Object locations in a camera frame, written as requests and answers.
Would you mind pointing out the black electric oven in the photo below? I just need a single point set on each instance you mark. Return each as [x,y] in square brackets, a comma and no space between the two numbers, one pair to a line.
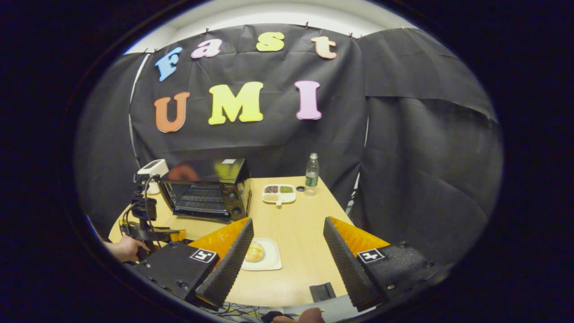
[210,179]

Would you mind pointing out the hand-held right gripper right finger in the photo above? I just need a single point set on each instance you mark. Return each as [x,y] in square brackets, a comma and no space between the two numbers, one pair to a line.
[347,264]

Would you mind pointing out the white toaster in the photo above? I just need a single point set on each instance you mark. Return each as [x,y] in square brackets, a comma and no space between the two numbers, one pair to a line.
[152,168]

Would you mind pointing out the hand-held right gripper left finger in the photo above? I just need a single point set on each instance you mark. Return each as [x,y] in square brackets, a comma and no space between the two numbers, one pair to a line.
[231,264]

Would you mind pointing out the round bread bun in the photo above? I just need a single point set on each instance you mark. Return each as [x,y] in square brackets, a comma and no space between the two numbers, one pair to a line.
[254,252]

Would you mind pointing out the white square plate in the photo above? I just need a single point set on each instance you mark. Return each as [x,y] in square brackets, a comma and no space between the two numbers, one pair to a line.
[272,258]

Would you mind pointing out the white divided condiment dish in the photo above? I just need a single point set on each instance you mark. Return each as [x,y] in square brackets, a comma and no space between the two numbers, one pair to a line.
[279,194]

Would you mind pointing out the small black box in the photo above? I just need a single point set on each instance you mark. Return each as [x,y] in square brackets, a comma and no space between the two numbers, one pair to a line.
[323,291]

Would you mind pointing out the black backdrop cloth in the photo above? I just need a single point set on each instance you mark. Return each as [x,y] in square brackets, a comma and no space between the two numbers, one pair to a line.
[403,157]

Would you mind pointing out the clear plastic water bottle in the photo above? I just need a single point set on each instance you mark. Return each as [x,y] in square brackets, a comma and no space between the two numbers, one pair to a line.
[312,177]

